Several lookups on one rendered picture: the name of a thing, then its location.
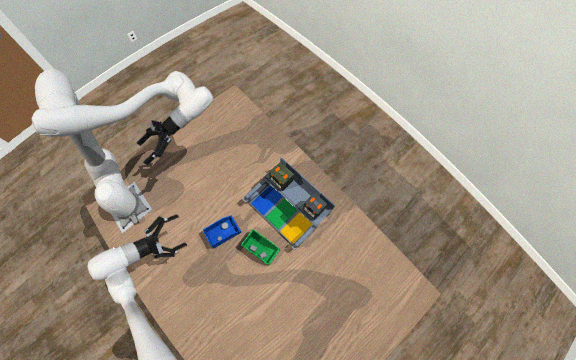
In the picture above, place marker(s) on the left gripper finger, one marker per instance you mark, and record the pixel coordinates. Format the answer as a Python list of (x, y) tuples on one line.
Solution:
[(146, 136), (160, 148)]

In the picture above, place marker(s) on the green bin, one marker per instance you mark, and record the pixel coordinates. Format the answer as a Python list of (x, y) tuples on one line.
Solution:
[(262, 244)]

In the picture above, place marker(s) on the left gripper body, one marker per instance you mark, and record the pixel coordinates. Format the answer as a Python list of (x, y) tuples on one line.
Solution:
[(170, 126)]

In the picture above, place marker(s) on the blue bin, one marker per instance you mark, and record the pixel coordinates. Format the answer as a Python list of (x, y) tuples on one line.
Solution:
[(215, 230)]

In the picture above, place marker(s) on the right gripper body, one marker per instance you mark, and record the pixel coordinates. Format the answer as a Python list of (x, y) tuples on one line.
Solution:
[(143, 247)]

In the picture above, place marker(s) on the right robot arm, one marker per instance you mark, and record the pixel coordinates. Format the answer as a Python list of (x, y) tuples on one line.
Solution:
[(111, 265)]

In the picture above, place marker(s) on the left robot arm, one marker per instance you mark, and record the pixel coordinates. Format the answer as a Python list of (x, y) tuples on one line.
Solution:
[(61, 115)]

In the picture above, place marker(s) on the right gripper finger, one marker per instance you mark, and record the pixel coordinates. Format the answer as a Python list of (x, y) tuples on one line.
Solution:
[(173, 251), (160, 225)]

